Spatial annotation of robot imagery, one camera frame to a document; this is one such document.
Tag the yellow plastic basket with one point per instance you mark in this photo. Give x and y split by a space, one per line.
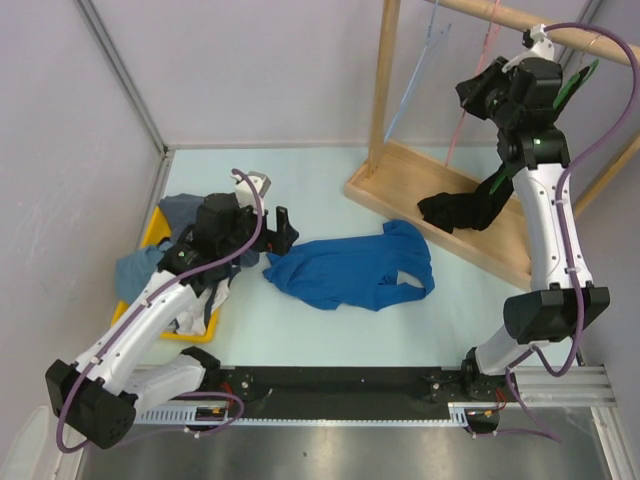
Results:
156 230

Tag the blue tank top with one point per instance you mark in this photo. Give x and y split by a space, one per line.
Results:
371 272

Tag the light teal garment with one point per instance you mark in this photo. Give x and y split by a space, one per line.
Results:
133 272

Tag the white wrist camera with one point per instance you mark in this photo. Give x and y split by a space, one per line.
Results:
537 44
251 189

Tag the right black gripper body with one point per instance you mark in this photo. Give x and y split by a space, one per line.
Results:
505 111

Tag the light blue wire hanger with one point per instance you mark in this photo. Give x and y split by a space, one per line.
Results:
433 39

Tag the green hanger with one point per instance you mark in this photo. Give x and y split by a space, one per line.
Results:
580 80

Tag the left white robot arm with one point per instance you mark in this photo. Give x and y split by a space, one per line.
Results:
98 394

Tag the pink wire hanger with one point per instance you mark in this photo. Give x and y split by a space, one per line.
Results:
489 38

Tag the wooden clothes rack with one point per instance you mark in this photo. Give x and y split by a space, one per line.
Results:
396 177

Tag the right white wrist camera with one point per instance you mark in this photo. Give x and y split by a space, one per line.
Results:
537 44

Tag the grey-blue printed t-shirt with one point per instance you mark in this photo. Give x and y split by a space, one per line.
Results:
175 205

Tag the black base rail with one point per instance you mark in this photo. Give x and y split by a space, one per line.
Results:
353 394

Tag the white garment with stripes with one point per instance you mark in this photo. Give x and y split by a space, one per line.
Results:
195 320

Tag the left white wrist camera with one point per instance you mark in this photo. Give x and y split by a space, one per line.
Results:
251 189

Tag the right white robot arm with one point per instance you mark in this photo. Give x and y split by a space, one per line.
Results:
562 300

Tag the black garment on hanger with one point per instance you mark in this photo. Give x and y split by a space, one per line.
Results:
474 210

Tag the aluminium frame post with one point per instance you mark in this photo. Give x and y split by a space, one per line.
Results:
109 50

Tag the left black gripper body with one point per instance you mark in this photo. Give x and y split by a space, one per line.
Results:
245 222

